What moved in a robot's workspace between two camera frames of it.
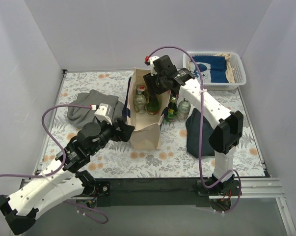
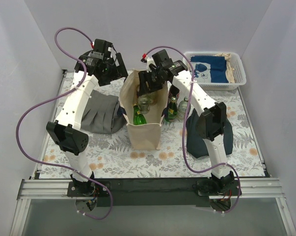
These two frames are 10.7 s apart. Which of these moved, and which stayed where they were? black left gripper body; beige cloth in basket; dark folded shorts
Moved: black left gripper body
Stayed: beige cloth in basket; dark folded shorts
